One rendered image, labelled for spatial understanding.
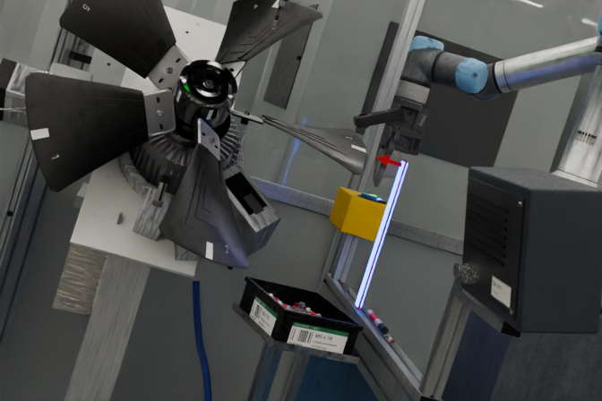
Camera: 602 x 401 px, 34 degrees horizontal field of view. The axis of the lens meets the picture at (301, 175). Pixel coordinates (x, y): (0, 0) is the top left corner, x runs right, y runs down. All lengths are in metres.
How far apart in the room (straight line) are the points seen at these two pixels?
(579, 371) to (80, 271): 1.13
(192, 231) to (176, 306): 1.00
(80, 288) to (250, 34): 0.71
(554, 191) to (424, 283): 1.63
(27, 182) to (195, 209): 0.84
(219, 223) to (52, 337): 1.06
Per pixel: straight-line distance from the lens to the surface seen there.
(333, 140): 2.04
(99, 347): 2.20
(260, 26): 2.16
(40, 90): 1.91
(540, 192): 1.29
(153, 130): 1.99
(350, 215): 2.31
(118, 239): 2.07
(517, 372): 2.16
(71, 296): 2.36
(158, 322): 2.83
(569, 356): 2.20
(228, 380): 2.88
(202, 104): 1.94
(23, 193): 2.61
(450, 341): 1.61
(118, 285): 2.16
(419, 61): 2.31
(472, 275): 1.46
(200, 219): 1.85
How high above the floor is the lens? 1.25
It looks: 4 degrees down
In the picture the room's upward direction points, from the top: 18 degrees clockwise
